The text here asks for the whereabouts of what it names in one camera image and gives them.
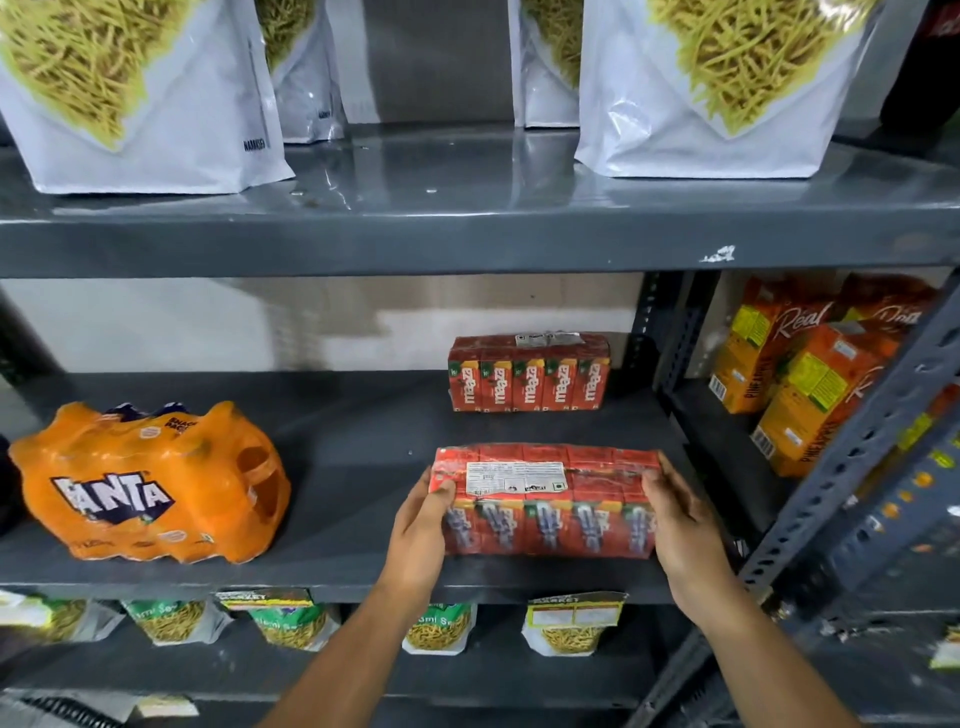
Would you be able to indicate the person's left hand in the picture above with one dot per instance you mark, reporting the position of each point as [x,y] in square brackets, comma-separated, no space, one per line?
[415,536]

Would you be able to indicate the person's right hand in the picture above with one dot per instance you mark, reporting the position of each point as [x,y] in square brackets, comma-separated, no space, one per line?
[688,547]

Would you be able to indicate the person's left fingers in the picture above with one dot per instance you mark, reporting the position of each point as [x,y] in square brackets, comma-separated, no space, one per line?
[439,491]

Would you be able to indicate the person's right fingers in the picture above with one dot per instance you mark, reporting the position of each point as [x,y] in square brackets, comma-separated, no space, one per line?
[660,480]

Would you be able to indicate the red juice carton multipack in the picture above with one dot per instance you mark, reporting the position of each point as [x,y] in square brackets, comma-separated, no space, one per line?
[547,499]
[529,375]

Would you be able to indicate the person's left forearm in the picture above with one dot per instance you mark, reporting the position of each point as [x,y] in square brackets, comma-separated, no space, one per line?
[341,664]

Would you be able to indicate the person's right forearm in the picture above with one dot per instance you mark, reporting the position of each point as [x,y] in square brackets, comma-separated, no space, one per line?
[772,675]

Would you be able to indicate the small green noodle snack packet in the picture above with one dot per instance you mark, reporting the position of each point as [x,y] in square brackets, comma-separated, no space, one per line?
[574,622]
[441,630]
[289,621]
[52,616]
[176,621]

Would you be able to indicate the orange juice carton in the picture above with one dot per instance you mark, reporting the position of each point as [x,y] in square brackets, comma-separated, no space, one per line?
[757,345]
[889,300]
[817,397]

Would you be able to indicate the grey slotted metal rack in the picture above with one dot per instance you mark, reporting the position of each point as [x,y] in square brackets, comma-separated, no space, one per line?
[847,465]

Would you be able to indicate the grey metal shelf rack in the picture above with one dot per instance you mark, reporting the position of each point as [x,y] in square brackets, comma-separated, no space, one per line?
[480,225]

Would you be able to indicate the orange shrink-wrapped soda can pack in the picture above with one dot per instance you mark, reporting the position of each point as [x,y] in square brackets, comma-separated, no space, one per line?
[150,487]

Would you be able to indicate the white paper slip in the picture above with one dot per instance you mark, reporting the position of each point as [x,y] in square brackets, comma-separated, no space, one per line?
[166,706]

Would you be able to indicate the large white noodle snack bag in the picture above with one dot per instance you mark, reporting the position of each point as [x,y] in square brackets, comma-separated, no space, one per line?
[720,90]
[127,90]

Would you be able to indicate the dark soda bottle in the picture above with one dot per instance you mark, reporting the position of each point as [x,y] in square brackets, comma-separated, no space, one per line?
[926,67]

